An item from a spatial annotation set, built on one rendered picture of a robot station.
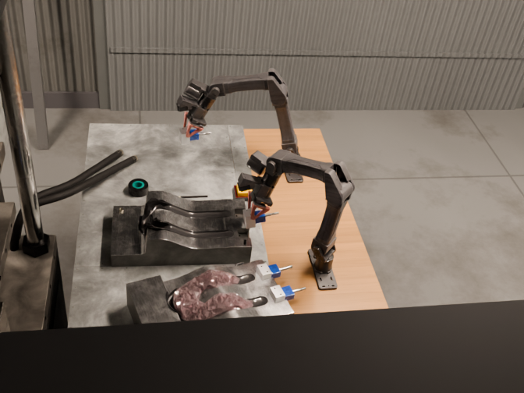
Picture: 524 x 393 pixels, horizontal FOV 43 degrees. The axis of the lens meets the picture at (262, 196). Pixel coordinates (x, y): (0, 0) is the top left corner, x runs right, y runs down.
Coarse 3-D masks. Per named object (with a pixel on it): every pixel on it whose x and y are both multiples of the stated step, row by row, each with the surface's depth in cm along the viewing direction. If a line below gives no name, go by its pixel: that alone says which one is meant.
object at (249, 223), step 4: (244, 212) 244; (248, 212) 244; (256, 212) 245; (276, 212) 246; (244, 216) 243; (248, 216) 242; (260, 216) 243; (264, 216) 243; (268, 216) 246; (244, 220) 246; (248, 220) 242; (252, 220) 243; (256, 220) 243; (260, 220) 244; (264, 220) 244; (248, 224) 243; (252, 224) 244
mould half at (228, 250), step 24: (120, 216) 248; (168, 216) 241; (120, 240) 238; (144, 240) 239; (168, 240) 231; (192, 240) 238; (216, 240) 240; (240, 240) 240; (120, 264) 236; (144, 264) 238; (168, 264) 239; (192, 264) 241
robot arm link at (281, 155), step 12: (276, 156) 228; (288, 156) 228; (300, 156) 227; (276, 168) 229; (288, 168) 227; (300, 168) 224; (312, 168) 221; (324, 168) 218; (324, 180) 217; (336, 180) 216; (348, 180) 220; (336, 192) 217; (336, 204) 219
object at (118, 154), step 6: (120, 150) 282; (108, 156) 277; (114, 156) 278; (120, 156) 282; (102, 162) 272; (108, 162) 275; (90, 168) 266; (96, 168) 268; (84, 174) 262; (90, 174) 265
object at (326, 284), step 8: (312, 256) 250; (312, 264) 247; (320, 264) 241; (328, 264) 241; (320, 272) 243; (328, 272) 243; (328, 280) 241; (320, 288) 238; (328, 288) 238; (336, 288) 239
